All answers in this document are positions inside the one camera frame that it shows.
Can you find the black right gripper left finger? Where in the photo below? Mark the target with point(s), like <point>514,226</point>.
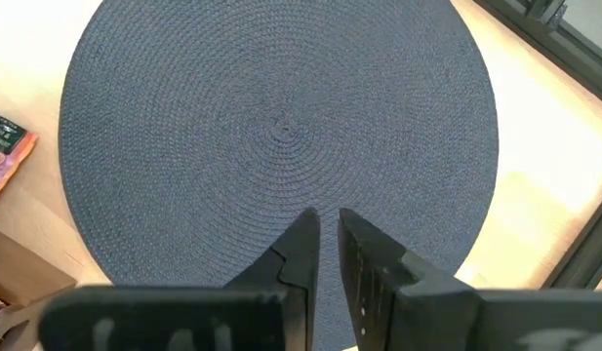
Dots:
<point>183,317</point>

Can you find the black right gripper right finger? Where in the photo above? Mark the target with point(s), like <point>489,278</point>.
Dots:
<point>452,317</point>

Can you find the wooden three-compartment tray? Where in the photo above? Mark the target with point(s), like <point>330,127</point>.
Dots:
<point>17,273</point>

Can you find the orange black-label tea packet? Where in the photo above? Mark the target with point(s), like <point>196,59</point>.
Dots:
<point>8,151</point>

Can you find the dark blue round mat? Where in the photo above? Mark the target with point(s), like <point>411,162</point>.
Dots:
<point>281,122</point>

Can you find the black aluminium table frame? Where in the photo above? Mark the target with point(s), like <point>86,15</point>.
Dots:
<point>573,49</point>

